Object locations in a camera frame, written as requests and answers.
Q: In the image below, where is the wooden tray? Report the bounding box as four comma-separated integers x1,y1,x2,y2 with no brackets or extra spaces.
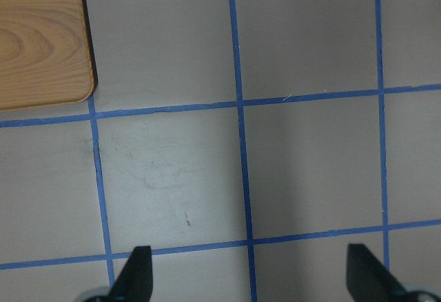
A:
1,0,97,112

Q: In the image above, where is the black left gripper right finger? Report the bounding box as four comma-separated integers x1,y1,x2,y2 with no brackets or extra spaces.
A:
346,243,411,302

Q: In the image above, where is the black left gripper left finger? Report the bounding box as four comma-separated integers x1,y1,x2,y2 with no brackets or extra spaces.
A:
107,246,153,302

